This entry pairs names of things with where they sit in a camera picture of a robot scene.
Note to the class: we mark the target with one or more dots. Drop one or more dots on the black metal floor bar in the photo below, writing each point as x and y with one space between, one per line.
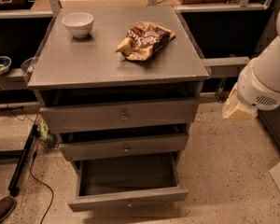
13 185

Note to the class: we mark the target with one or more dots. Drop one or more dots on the blue patterned bowl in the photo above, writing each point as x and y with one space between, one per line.
5 63

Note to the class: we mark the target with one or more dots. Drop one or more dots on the green packet in wire basket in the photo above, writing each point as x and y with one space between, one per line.
45 135

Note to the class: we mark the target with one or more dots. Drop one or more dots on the grey top drawer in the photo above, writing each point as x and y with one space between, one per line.
97 117

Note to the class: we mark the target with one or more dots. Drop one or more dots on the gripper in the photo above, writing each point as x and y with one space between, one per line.
255 92

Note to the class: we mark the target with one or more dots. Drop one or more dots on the brown chip bag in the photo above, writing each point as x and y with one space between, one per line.
144 39

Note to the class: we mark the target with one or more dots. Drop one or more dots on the clear glass bowl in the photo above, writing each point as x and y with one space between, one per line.
29 62

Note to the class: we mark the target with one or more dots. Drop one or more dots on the grey side rail block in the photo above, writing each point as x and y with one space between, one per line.
225 67

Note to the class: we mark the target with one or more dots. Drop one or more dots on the grey drawer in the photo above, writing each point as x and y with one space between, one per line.
124 147
97 117
124 182

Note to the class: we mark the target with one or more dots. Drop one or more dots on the grey drawer cabinet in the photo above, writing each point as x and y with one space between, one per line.
85 71

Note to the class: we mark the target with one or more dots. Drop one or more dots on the grey bottom drawer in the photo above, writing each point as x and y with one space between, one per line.
124 182

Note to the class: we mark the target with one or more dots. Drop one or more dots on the white ceramic bowl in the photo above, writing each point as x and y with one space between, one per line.
78 24

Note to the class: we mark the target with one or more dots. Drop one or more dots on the dark shoe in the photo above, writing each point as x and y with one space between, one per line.
7 205

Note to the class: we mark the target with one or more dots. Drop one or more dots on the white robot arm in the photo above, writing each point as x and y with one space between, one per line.
258 85

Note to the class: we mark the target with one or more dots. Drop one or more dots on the grey middle drawer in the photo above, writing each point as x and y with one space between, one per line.
124 147

